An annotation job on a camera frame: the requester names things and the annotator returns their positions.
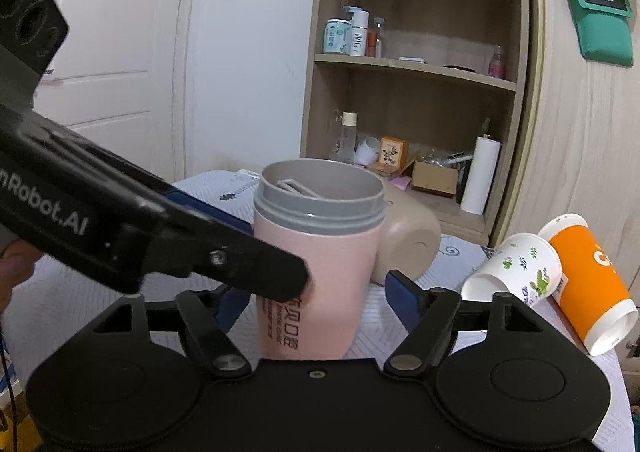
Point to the white patterned paper cup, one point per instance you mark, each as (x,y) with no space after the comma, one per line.
(524,265)

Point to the light blue jar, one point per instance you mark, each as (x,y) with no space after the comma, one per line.
(335,37)

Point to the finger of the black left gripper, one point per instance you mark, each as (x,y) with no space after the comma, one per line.
(212,243)

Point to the white pump bottle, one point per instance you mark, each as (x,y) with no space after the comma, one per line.
(359,22)

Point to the beige cup lying down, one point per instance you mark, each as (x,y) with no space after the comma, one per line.
(409,238)

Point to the small pink bottle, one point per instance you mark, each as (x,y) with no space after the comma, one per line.
(497,64)

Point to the white door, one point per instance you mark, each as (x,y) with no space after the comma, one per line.
(115,79)

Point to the small orange bottle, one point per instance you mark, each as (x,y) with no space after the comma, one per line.
(372,44)

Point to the wooden shelf unit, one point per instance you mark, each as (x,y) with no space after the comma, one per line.
(430,87)

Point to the white paper towel roll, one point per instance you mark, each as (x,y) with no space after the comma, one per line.
(482,171)

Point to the clear bottle beige cap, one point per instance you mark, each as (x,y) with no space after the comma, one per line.
(345,149)

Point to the cardboard box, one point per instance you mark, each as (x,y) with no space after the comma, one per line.
(434,179)

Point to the small wooden picture box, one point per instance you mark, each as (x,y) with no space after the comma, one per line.
(393,152)

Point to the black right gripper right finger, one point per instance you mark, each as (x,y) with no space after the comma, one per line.
(428,316)

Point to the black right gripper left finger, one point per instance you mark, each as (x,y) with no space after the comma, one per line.
(207,317)

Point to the person's hand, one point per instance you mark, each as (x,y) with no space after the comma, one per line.
(17,265)

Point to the orange paper cup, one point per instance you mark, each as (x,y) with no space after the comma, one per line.
(591,294)

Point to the pink cup grey rim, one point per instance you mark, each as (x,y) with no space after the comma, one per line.
(330,214)

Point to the green pouch on cabinet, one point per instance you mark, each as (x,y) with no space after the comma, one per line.
(603,31)

